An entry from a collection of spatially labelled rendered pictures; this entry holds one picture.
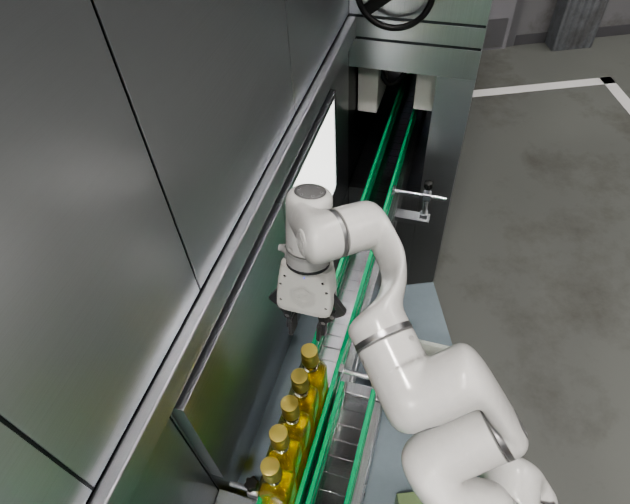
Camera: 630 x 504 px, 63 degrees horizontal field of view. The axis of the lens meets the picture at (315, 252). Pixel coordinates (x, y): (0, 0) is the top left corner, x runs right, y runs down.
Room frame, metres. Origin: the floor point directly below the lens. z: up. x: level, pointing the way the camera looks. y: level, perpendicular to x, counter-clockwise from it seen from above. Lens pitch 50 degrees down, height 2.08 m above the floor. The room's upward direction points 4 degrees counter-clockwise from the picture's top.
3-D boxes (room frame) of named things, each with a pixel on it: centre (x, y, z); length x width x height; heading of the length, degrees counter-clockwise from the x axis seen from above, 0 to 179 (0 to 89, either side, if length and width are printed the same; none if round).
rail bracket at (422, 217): (1.14, -0.34, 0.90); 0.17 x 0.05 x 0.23; 70
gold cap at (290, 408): (0.41, 0.07, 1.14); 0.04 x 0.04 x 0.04
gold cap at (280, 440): (0.35, 0.09, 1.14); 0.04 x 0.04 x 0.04
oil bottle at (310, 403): (0.46, 0.05, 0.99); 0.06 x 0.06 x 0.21; 70
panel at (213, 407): (0.76, 0.08, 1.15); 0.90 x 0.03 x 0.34; 160
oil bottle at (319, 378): (0.51, 0.03, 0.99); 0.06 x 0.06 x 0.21; 70
